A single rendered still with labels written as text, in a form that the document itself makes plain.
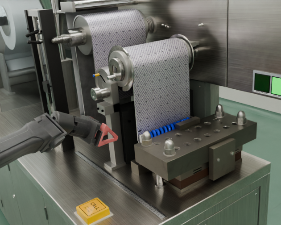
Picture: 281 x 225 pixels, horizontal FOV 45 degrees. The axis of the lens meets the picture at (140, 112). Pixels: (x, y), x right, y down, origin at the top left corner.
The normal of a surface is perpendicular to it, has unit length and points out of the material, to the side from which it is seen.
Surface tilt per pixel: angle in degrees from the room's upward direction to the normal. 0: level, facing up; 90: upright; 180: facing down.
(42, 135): 44
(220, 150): 90
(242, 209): 90
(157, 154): 0
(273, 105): 90
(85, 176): 0
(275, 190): 0
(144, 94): 90
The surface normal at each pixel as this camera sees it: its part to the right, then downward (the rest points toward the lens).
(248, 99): -0.81, 0.26
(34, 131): 0.63, -0.69
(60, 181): -0.07, -0.93
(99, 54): 0.59, 0.27
